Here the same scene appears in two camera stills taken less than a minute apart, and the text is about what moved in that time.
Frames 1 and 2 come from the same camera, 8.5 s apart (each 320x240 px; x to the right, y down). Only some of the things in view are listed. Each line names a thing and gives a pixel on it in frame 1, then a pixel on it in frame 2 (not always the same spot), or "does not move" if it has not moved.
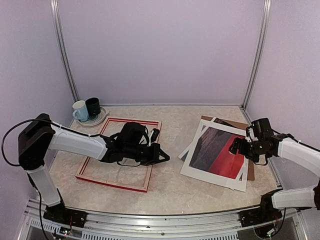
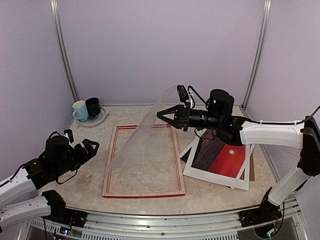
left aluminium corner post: (58, 30) does not move
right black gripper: (242, 141) to (176, 109)
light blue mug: (81, 112) does not move
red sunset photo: (211, 152) does not move
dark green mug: (93, 105) does not move
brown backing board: (250, 167) does not move
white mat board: (240, 182) does not move
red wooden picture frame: (129, 120) to (116, 132)
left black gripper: (156, 151) to (86, 142)
